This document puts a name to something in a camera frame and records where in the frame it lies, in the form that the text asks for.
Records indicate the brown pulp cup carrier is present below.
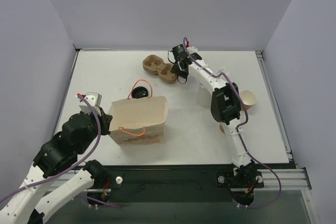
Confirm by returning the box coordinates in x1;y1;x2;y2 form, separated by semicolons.
142;55;177;84

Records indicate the beige paper takeout bag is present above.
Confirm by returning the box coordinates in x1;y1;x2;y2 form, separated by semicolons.
108;79;169;147

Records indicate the brown paper coffee cup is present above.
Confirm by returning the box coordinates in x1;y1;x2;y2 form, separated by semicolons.
239;90;257;110
219;124;225;133

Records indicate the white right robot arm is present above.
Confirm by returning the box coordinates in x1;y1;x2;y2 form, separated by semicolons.
172;44;259;186

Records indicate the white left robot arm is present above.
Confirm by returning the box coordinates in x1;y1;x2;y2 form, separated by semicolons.
1;111;112;223

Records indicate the white cylindrical straw holder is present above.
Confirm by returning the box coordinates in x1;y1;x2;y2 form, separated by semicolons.
196;83;212;109

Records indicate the black plastic cup lid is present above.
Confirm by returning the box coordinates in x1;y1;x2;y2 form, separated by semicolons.
131;86;149;99

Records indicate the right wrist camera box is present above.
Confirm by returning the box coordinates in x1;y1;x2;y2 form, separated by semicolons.
185;46;199;58

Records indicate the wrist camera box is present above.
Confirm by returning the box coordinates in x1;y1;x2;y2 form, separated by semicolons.
77;92;102;116
185;46;199;58

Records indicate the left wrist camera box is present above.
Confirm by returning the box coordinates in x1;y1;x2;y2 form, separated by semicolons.
77;92;102;116

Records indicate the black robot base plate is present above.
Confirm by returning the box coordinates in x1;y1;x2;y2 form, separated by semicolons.
87;164;264;205

